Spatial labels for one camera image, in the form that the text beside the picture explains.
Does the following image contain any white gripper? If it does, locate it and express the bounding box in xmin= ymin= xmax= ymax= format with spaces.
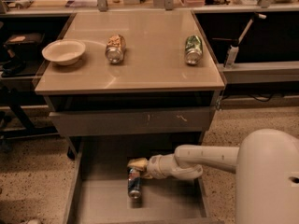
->
xmin=127 ymin=154 xmax=203 ymax=180

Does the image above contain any blue silver redbull can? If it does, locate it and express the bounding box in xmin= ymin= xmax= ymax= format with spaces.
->
xmin=128 ymin=168 xmax=141 ymax=200

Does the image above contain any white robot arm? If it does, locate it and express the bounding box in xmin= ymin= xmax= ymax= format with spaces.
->
xmin=127 ymin=129 xmax=299 ymax=224

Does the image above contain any open middle drawer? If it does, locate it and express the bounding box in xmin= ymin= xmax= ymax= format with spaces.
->
xmin=63 ymin=134 xmax=224 ymax=224

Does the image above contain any closed top drawer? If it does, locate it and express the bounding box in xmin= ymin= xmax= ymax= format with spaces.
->
xmin=50 ymin=107 xmax=215 ymax=136

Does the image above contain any grey drawer cabinet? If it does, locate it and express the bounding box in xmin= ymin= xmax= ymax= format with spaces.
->
xmin=34 ymin=9 xmax=227 ymax=224

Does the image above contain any green can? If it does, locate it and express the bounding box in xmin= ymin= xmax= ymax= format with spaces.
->
xmin=184 ymin=35 xmax=203 ymax=65

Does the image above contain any white bowl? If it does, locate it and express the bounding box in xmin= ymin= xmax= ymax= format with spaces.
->
xmin=42 ymin=39 xmax=86 ymax=66

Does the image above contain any white handheld tool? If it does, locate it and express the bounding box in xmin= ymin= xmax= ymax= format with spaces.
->
xmin=223 ymin=13 xmax=266 ymax=68

